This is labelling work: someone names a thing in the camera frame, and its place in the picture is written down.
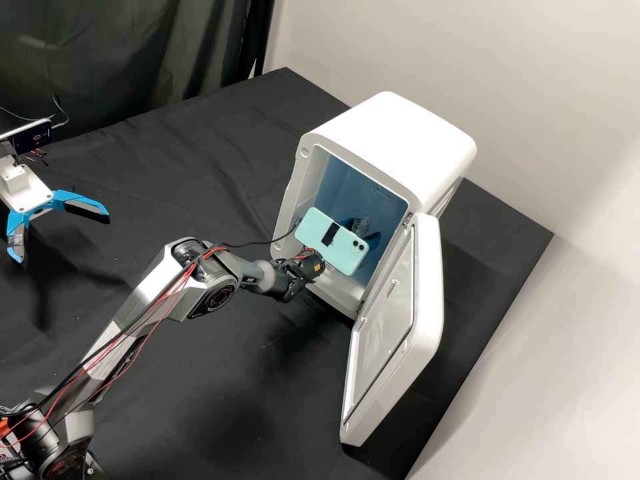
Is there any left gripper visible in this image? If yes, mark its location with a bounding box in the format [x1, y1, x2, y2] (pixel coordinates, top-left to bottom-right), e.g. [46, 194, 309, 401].
[0, 171, 111, 265]

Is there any wrist camera phone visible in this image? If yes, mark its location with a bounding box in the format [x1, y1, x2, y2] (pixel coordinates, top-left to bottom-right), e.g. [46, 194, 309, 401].
[293, 207, 384, 277]
[0, 116, 55, 190]

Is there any left wrist camera phone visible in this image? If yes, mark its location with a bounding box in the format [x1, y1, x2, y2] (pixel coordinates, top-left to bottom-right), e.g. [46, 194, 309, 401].
[0, 116, 55, 190]

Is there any white incubator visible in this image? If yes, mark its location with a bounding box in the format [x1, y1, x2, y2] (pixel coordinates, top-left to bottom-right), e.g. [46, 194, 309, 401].
[269, 91, 477, 322]

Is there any black cable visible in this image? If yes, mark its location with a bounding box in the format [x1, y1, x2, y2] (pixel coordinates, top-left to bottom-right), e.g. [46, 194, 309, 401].
[49, 93, 73, 128]
[219, 219, 304, 249]

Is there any right wrist camera phone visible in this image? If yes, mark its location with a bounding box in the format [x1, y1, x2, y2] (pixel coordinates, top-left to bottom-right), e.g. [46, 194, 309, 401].
[293, 207, 384, 277]

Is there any incubator door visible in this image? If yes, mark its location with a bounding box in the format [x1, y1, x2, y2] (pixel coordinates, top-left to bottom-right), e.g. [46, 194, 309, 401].
[338, 209, 445, 447]

